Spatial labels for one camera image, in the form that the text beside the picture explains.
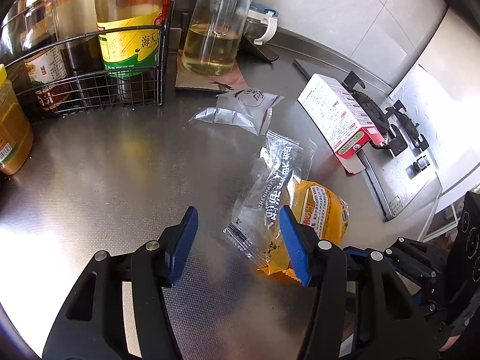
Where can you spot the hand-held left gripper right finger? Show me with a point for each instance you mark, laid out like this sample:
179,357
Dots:
294,247

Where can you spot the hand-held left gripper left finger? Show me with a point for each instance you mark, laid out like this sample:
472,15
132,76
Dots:
183,243

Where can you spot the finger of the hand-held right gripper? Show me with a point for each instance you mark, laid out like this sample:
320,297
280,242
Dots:
358,251
420,258

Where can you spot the orange snack packet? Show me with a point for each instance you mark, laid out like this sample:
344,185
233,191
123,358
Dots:
322,213

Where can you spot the clear printed plastic wrapper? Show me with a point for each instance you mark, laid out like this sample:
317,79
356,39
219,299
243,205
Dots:
262,202

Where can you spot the steel gas stove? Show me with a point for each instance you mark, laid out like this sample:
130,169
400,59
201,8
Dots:
397,187

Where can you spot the grey stove knob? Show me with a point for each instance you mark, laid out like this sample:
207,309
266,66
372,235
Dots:
418,165

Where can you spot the small black burner grate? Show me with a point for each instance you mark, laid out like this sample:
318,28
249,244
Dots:
407,127

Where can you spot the pink white carton box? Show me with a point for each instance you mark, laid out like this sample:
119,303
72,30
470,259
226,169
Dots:
333,116

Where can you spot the large black burner grate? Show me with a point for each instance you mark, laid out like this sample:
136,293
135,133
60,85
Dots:
369,107

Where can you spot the silver foil wrapper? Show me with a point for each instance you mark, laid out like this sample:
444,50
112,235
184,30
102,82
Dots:
240,108

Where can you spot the cardboard coaster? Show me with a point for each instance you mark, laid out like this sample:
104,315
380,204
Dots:
195,80

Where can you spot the glass oil pitcher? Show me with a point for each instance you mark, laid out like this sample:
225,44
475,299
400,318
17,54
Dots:
210,52

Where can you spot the yellow lid jar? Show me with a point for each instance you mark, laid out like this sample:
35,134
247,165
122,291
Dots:
13,131

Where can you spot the yellow-label dark sauce bottle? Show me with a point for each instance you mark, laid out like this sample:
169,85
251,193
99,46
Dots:
127,45

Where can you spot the yellow cap dark sauce bottle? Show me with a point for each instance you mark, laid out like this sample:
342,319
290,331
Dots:
45,63

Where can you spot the pale sauce bottle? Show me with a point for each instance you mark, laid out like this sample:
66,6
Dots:
78,26

